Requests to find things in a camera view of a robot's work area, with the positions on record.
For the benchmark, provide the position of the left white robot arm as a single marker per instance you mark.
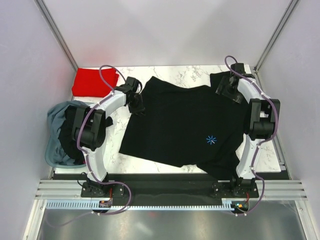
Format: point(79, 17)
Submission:
point(94, 159)

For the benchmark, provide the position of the right aluminium frame post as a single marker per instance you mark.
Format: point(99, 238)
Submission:
point(289, 10)

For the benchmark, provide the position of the folded red t shirt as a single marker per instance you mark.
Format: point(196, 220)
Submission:
point(88, 83)

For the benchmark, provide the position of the blue plastic laundry basket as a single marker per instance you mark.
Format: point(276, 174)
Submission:
point(75, 129)

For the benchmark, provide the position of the black t shirt in basket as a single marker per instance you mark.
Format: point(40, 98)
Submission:
point(93, 134)

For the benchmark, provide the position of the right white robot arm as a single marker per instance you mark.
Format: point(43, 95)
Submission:
point(260, 124)

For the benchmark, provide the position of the grey blue t shirt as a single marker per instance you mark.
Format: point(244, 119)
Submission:
point(55, 155)

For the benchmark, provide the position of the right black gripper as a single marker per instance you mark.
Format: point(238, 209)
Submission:
point(225, 81)

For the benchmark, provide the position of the left aluminium frame post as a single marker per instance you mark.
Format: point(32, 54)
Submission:
point(56, 32)

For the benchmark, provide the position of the black t shirt with logo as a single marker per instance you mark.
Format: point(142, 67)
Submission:
point(187, 126)

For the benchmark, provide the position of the aluminium frame post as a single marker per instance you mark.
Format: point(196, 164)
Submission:
point(289, 10)
point(56, 32)

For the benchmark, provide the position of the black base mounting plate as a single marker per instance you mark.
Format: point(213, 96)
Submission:
point(164, 189)

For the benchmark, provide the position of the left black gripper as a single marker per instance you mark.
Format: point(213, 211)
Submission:
point(140, 108)

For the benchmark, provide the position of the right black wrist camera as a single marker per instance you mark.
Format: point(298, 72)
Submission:
point(238, 70)

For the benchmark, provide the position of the white slotted cable duct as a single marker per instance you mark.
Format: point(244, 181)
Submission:
point(100, 205)

